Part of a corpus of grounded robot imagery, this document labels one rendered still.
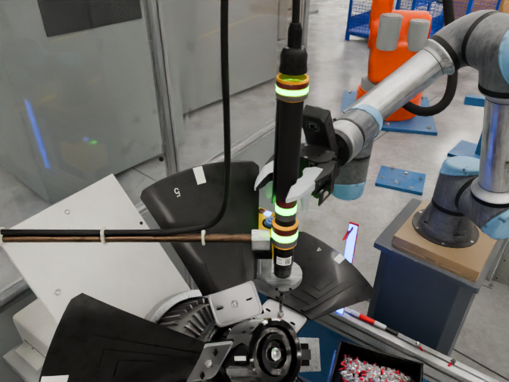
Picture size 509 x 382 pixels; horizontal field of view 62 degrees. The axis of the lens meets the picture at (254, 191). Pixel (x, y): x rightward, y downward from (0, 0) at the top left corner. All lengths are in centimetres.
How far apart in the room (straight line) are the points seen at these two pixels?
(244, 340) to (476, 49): 72
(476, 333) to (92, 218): 212
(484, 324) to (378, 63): 266
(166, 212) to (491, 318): 219
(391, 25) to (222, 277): 370
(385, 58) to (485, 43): 345
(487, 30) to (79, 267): 92
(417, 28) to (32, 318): 384
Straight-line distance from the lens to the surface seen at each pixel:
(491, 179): 113
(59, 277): 89
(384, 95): 100
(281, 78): 59
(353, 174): 88
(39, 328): 124
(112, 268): 92
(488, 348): 256
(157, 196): 79
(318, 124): 67
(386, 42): 431
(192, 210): 78
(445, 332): 148
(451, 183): 127
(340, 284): 96
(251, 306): 79
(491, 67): 97
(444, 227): 133
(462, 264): 130
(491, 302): 280
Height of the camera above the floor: 185
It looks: 34 degrees down
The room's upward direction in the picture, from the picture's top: straight up
